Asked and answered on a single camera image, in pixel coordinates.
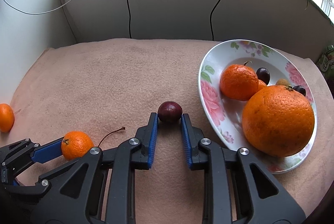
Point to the tiny orange kumquat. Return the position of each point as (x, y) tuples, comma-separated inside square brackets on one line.
[(261, 85)]

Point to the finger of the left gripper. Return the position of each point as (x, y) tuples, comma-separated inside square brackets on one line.
[(13, 191), (47, 152)]

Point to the mandarin at towel edge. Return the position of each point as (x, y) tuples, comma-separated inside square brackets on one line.
[(6, 117)]

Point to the dark cherry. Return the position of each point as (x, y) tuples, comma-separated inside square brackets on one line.
[(300, 89), (263, 75), (169, 112)]

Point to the pink towel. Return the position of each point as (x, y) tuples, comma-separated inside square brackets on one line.
[(99, 87)]

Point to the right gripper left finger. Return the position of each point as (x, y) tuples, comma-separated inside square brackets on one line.
[(100, 186)]

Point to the mandarin with stem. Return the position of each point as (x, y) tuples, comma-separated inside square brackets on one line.
[(239, 82)]

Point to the white floral plate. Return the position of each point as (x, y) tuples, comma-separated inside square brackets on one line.
[(225, 115)]

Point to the large orange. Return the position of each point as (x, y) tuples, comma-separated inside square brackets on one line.
[(278, 121)]

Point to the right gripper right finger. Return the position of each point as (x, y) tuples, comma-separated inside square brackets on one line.
[(238, 188)]

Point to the small mandarin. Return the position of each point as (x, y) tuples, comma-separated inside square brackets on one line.
[(75, 144)]

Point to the green printed box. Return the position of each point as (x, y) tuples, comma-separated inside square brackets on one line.
[(325, 62)]

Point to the brown longan in plate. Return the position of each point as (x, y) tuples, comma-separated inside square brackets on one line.
[(283, 82)]

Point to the cherry stem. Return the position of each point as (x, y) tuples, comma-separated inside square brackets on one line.
[(111, 133)]

